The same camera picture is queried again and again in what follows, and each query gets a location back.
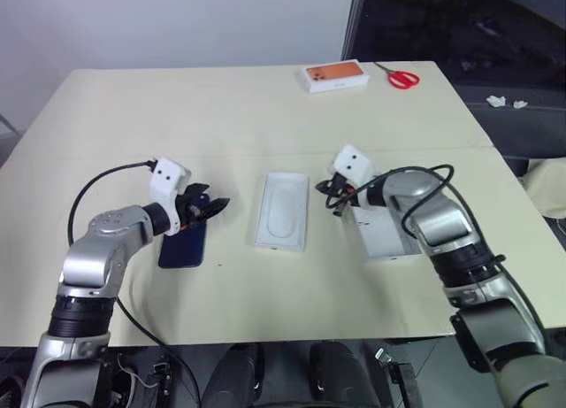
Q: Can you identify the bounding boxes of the dark partition frame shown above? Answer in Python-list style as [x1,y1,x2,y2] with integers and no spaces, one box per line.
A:
[340,0,369,63]

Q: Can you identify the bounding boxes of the white box with orange picture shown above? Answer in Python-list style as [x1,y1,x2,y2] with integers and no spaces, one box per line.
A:
[294,58,372,96]

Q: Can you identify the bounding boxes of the dark blue phone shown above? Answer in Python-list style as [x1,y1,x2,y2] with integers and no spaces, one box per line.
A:
[157,194,211,270]

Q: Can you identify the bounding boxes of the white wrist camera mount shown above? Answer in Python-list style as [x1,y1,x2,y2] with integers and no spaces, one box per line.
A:
[331,143,378,189]
[148,156,194,237]

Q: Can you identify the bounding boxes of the beige cushioned seat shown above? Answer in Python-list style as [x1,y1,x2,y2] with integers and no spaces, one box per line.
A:
[524,157,566,219]

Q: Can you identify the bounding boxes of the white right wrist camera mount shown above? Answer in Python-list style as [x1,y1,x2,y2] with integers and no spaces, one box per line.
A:
[331,143,378,189]

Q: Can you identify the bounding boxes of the red handled scissors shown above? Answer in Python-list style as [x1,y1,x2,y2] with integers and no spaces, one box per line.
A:
[373,61,422,91]

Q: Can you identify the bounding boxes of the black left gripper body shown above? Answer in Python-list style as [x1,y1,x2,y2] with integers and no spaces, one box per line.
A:
[175,189,212,233]

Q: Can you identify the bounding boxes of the white phone box lid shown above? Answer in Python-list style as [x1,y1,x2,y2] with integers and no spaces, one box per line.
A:
[350,203,426,262]

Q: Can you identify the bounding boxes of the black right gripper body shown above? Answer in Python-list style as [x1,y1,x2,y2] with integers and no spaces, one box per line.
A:
[325,171,360,208]

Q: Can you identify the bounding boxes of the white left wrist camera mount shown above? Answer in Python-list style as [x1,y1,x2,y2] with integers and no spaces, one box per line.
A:
[148,156,194,237]

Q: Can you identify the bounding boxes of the black device with wires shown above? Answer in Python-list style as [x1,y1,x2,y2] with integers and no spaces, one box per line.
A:
[110,352,174,408]

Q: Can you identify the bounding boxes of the white phone box base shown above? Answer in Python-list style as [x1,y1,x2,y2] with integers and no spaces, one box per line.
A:
[245,172,311,253]

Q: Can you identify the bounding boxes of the black metal bracket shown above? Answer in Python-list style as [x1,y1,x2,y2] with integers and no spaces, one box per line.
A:
[374,347,419,408]

